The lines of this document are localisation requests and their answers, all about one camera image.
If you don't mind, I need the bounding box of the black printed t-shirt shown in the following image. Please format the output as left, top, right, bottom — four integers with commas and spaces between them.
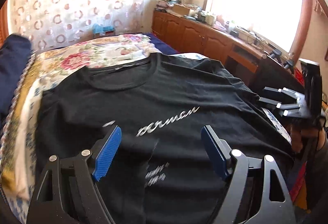
34, 52, 295, 224

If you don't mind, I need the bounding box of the person's right hand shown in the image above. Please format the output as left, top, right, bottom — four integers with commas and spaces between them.
290, 124, 325, 153

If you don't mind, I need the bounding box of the blue white floral sheet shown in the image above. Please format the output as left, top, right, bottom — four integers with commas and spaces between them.
4, 52, 293, 224

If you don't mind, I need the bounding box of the pink floral quilt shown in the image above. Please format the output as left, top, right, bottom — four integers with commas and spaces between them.
38, 34, 160, 82

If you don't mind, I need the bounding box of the yellow folded blanket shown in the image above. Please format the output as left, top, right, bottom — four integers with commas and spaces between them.
1, 54, 41, 200

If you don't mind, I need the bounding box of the navy bed cover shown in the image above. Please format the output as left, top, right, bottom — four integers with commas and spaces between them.
145, 33, 179, 55

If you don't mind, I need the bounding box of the wooden low cabinet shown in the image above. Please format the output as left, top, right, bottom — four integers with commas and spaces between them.
152, 10, 264, 86

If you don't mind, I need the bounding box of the navy folded blanket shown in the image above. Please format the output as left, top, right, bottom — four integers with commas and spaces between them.
0, 33, 32, 122

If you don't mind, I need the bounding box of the cardboard box on cabinet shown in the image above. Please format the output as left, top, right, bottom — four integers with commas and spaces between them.
172, 4, 195, 16

